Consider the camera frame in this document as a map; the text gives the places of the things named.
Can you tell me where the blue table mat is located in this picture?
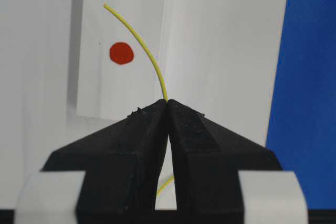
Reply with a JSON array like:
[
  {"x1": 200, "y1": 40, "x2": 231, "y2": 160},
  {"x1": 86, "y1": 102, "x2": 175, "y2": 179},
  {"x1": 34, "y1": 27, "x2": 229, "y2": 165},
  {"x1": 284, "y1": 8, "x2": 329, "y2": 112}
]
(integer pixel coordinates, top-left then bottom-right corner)
[{"x1": 266, "y1": 0, "x2": 335, "y2": 209}]

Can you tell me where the white board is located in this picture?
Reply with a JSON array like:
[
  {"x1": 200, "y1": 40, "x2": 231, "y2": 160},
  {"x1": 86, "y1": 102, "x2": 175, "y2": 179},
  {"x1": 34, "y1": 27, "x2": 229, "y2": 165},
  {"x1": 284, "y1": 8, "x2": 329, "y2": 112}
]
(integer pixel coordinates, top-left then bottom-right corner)
[{"x1": 1, "y1": 0, "x2": 286, "y2": 208}]

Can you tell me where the yellow solder wire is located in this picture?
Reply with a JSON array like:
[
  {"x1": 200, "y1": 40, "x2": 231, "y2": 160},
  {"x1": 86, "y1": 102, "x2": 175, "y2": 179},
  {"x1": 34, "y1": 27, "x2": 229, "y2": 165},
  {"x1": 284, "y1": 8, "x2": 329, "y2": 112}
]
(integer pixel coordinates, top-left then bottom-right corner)
[{"x1": 102, "y1": 3, "x2": 175, "y2": 197}]

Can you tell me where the white strip with red dots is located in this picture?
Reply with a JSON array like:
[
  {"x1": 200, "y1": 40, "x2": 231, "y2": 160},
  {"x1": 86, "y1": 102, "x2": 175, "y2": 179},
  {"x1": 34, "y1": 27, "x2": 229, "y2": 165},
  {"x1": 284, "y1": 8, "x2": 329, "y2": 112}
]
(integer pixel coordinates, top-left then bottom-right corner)
[{"x1": 76, "y1": 0, "x2": 165, "y2": 121}]

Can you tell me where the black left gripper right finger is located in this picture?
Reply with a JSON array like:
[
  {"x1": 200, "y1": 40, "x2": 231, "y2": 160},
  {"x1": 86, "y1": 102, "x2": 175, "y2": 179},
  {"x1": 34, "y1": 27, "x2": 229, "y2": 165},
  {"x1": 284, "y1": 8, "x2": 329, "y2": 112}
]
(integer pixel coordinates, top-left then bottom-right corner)
[{"x1": 166, "y1": 99, "x2": 282, "y2": 223}]

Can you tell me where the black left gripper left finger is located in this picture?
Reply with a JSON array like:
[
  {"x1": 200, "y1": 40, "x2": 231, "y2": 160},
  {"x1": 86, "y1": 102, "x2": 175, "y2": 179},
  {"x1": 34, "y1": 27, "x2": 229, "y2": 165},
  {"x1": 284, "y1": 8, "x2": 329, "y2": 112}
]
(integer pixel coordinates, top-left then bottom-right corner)
[{"x1": 43, "y1": 100, "x2": 167, "y2": 220}]

